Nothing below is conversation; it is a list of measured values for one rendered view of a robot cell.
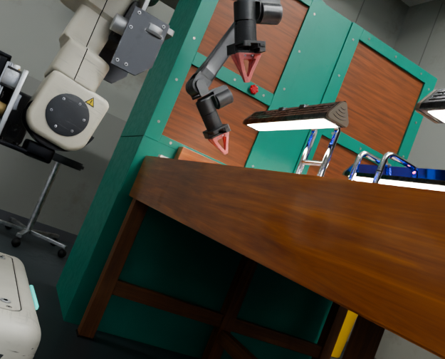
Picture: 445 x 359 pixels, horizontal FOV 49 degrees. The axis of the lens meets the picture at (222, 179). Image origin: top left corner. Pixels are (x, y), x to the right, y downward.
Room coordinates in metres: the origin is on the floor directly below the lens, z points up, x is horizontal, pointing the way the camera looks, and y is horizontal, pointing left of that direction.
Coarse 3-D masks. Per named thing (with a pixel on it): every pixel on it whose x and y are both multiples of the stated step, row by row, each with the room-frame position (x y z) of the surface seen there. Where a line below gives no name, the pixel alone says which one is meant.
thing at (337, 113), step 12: (288, 108) 1.75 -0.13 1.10; (300, 108) 1.65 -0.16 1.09; (312, 108) 1.57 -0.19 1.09; (324, 108) 1.49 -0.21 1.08; (336, 108) 1.44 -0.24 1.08; (252, 120) 1.92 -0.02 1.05; (264, 120) 1.82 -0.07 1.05; (276, 120) 1.73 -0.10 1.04; (288, 120) 1.66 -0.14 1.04; (300, 120) 1.60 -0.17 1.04; (336, 120) 1.45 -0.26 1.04; (348, 120) 1.47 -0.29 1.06
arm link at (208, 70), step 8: (232, 24) 1.64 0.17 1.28; (232, 32) 1.62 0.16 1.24; (224, 40) 1.61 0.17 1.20; (232, 40) 1.62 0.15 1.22; (216, 48) 1.61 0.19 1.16; (224, 48) 1.61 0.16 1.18; (208, 56) 1.62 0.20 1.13; (216, 56) 1.60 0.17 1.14; (224, 56) 1.62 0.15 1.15; (208, 64) 1.59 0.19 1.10; (216, 64) 1.61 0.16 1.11; (200, 72) 1.58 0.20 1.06; (208, 72) 1.59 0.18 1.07; (216, 72) 1.61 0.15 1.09; (192, 80) 1.57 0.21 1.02; (208, 80) 1.59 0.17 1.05; (192, 88) 1.58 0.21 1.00
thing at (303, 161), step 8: (304, 104) 1.64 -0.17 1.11; (336, 128) 1.71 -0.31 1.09; (312, 136) 1.85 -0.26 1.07; (336, 136) 1.71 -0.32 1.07; (312, 144) 1.85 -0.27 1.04; (328, 144) 1.72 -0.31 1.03; (304, 152) 1.85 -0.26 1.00; (328, 152) 1.71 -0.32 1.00; (304, 160) 1.84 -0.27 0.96; (312, 160) 1.79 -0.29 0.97; (328, 160) 1.71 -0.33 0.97; (320, 168) 1.72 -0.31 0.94; (320, 176) 1.71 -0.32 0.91
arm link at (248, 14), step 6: (240, 0) 1.18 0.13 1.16; (246, 0) 1.18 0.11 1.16; (252, 0) 1.18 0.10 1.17; (258, 0) 1.20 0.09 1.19; (234, 6) 1.20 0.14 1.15; (240, 6) 1.18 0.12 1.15; (246, 6) 1.18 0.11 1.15; (252, 6) 1.19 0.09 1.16; (258, 6) 1.21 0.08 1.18; (234, 12) 1.20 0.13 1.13; (240, 12) 1.19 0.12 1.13; (246, 12) 1.18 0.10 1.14; (252, 12) 1.19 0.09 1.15; (258, 12) 1.21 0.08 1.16; (234, 18) 1.21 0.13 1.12; (240, 18) 1.19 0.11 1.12; (246, 18) 1.19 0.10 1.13; (252, 18) 1.19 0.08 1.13; (258, 18) 1.22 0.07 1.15
